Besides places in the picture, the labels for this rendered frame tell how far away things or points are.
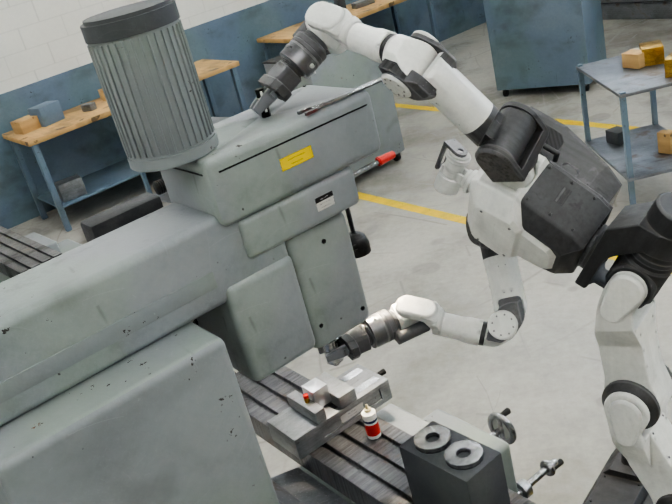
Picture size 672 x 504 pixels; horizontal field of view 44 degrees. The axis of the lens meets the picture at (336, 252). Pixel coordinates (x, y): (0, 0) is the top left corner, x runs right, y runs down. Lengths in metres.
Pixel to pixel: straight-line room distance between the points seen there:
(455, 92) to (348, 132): 0.29
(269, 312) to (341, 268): 0.23
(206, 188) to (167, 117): 0.17
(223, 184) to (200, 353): 0.36
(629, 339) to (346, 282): 0.69
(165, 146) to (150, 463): 0.65
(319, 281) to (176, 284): 0.39
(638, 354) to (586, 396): 1.85
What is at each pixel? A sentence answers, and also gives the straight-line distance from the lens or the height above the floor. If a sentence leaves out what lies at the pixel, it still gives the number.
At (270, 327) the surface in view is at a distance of 1.96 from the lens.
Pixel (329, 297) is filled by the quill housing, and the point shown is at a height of 1.44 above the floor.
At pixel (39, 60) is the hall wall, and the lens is 8.61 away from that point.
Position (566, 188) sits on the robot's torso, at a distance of 2.02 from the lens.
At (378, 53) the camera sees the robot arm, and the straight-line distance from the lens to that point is 1.86.
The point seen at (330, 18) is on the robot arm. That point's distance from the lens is 1.95.
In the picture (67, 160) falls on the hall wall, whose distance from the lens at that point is 8.74.
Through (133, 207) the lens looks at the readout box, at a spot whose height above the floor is 1.72.
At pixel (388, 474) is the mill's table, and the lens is 2.30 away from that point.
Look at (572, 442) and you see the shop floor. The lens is 3.74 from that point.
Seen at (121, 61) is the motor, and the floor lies 2.13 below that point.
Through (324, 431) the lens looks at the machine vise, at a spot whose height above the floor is 0.95.
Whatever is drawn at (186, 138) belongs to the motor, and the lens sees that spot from 1.79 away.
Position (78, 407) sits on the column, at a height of 1.56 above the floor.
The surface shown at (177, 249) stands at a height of 1.73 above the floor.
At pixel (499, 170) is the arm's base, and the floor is 1.68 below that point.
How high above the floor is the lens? 2.38
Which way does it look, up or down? 24 degrees down
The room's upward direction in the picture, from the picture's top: 15 degrees counter-clockwise
